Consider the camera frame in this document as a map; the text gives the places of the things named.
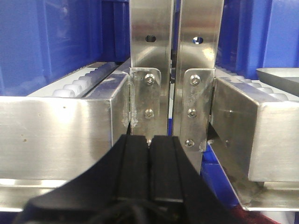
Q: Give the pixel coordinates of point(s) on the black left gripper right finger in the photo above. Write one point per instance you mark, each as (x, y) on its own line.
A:
(180, 189)

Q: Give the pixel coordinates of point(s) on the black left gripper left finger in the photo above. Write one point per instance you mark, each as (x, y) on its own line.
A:
(114, 190)

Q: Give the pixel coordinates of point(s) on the white roller track left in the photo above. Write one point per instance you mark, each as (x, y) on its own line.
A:
(84, 83)

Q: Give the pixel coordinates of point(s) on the silver metal tray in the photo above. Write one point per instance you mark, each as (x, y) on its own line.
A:
(286, 79)

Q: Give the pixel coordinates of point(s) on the blue plastic bin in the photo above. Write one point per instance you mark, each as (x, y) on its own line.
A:
(44, 40)
(258, 34)

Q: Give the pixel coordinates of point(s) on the blue plastic bin right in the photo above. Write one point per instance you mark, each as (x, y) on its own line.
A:
(258, 34)

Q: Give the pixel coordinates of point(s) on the left steel shelf rail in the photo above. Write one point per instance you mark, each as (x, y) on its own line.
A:
(45, 142)

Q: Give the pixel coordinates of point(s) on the steel shelf rail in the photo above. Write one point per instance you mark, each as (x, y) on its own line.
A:
(45, 142)
(257, 145)

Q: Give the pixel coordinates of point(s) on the right steel shelf rail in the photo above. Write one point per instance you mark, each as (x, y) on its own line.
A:
(257, 145)

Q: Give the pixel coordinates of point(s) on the left steel upright post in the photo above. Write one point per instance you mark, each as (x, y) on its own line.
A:
(150, 55)

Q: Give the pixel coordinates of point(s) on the steel upright post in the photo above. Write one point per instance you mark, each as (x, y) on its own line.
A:
(198, 35)
(150, 55)

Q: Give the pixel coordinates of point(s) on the right steel upright post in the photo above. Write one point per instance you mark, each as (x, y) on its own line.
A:
(198, 35)

